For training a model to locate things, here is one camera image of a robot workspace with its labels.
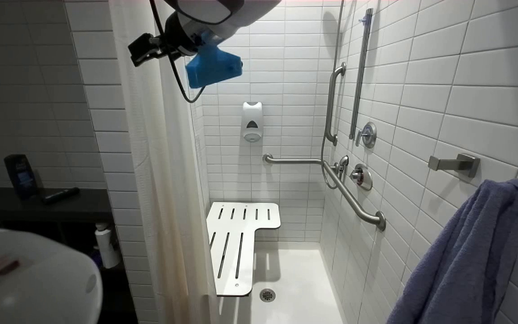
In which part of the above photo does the white spray bottle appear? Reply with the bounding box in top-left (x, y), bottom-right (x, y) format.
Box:
top-left (95, 224), bottom-right (120, 269)

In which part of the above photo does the black shelf table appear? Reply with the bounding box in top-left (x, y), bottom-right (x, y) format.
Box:
top-left (0, 188), bottom-right (138, 324)

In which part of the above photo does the chrome temperature control knob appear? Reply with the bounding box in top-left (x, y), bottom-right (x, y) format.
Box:
top-left (349, 164), bottom-right (372, 191)

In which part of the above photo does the black remote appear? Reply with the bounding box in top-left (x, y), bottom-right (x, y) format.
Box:
top-left (39, 188), bottom-right (81, 204)

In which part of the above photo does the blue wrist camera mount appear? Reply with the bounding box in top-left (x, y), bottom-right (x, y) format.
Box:
top-left (185, 46), bottom-right (243, 89)

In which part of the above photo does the round chrome shower valve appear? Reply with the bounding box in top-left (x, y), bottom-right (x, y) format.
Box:
top-left (356, 123), bottom-right (378, 148)

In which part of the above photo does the white shower curtain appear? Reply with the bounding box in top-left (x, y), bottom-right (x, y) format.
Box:
top-left (108, 0), bottom-right (217, 324)

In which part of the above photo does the white sink basin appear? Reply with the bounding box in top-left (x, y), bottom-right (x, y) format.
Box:
top-left (0, 229), bottom-right (102, 324)

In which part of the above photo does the blue hanging towel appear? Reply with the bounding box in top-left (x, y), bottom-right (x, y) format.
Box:
top-left (387, 179), bottom-right (518, 324)

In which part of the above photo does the chrome rear grab bar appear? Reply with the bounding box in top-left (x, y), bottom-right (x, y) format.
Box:
top-left (262, 155), bottom-right (322, 166)

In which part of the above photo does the chrome horizontal grab bar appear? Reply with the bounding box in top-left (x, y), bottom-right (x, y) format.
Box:
top-left (322, 163), bottom-right (387, 233)

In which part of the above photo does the round floor drain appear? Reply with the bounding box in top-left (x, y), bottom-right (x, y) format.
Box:
top-left (259, 289), bottom-right (275, 303)

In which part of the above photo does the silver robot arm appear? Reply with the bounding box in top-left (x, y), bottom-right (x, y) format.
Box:
top-left (128, 0), bottom-right (280, 67)

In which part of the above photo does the dark phone device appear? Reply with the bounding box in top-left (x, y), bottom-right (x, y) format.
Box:
top-left (3, 155), bottom-right (39, 200)

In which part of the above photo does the white slatted shower seat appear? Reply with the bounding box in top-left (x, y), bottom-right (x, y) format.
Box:
top-left (207, 202), bottom-right (280, 298)

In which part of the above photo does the chrome vertical grab bar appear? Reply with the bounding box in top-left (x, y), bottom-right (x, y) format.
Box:
top-left (324, 64), bottom-right (347, 146)

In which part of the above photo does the white soap dispenser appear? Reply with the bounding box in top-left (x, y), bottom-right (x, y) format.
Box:
top-left (243, 103), bottom-right (262, 143)

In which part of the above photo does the chrome hose outlet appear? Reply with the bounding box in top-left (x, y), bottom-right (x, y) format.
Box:
top-left (333, 155), bottom-right (349, 181)

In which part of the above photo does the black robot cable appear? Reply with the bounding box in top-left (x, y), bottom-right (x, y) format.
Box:
top-left (147, 0), bottom-right (208, 105)

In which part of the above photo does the metal wall hook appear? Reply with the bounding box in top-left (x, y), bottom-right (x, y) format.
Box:
top-left (428, 154), bottom-right (480, 179)

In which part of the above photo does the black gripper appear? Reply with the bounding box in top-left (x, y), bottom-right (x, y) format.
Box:
top-left (128, 13), bottom-right (210, 67)

